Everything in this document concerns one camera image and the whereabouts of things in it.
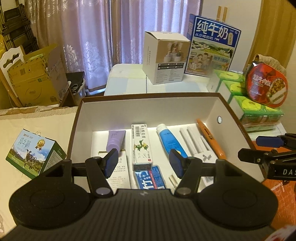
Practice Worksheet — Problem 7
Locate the purple cream tube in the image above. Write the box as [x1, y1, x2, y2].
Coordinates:
[106, 130, 126, 152]

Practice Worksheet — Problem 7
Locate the orange utility knife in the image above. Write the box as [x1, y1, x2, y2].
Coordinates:
[197, 119, 226, 160]

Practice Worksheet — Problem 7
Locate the white power adapter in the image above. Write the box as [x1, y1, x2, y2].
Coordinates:
[179, 126, 218, 186]

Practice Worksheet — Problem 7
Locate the white paper leaflet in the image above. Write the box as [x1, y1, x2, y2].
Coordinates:
[107, 149, 130, 193]

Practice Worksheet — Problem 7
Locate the blue white tube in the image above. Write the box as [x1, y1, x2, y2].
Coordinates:
[156, 123, 188, 158]

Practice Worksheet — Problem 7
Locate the blue gum pack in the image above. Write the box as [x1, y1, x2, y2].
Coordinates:
[134, 165, 166, 190]

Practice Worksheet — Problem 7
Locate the white green medicine box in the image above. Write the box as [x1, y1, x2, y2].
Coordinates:
[132, 124, 153, 171]

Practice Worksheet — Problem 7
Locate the brown storage box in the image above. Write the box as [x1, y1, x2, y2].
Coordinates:
[67, 93, 264, 189]

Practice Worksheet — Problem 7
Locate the red instant rice bowl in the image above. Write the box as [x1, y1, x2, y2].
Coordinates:
[245, 61, 288, 108]

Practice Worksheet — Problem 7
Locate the green milk box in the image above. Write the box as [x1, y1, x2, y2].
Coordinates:
[6, 129, 66, 179]

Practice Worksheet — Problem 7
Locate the cardboard boxes pile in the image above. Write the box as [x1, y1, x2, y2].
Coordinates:
[8, 44, 69, 106]

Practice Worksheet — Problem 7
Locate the white product box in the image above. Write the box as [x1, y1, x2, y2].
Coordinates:
[142, 31, 191, 85]

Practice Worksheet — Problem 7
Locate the blue milk carton box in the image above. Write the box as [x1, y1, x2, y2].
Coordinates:
[185, 14, 241, 77]

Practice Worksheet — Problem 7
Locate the purple curtain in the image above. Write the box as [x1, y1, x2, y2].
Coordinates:
[25, 1, 203, 95]

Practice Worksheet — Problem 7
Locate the white carved chair back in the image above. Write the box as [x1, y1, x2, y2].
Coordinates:
[1, 45, 25, 97]

